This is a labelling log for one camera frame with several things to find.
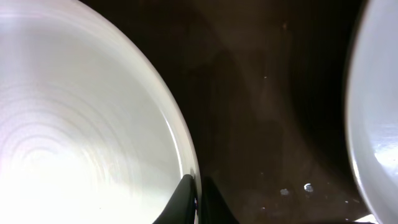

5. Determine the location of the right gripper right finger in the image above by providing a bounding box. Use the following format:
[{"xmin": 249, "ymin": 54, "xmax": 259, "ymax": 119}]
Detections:
[{"xmin": 200, "ymin": 177, "xmax": 239, "ymax": 224}]

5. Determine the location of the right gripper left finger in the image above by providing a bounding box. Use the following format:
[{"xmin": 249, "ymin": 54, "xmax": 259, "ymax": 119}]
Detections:
[{"xmin": 153, "ymin": 174, "xmax": 197, "ymax": 224}]

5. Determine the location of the brown plastic serving tray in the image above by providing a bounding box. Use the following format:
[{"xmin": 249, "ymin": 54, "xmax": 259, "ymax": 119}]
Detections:
[{"xmin": 88, "ymin": 0, "xmax": 369, "ymax": 223}]

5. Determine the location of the pale blue plate top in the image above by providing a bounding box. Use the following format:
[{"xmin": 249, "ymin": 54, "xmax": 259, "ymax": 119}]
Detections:
[{"xmin": 345, "ymin": 0, "xmax": 397, "ymax": 223}]

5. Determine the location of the white plate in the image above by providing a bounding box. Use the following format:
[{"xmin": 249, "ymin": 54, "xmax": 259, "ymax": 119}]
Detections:
[{"xmin": 1, "ymin": 1, "xmax": 201, "ymax": 223}]

